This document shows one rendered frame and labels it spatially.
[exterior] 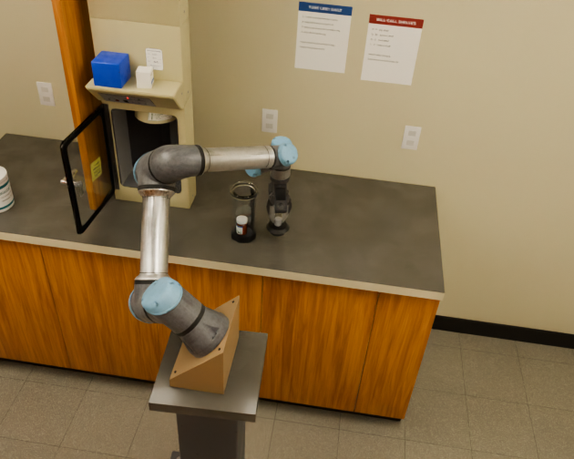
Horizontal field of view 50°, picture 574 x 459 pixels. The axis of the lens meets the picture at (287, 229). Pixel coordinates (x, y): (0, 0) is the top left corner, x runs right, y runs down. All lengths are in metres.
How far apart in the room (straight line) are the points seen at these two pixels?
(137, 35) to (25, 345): 1.58
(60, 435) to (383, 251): 1.66
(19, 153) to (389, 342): 1.86
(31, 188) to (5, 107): 0.54
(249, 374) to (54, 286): 1.10
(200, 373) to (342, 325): 0.82
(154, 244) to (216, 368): 0.42
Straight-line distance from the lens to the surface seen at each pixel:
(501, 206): 3.01
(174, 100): 2.22
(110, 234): 2.49
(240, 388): 1.93
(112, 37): 2.32
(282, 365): 2.74
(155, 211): 1.92
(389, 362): 2.66
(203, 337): 1.81
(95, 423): 3.07
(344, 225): 2.54
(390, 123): 2.74
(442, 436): 3.10
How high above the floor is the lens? 2.49
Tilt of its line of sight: 39 degrees down
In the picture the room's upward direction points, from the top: 4 degrees clockwise
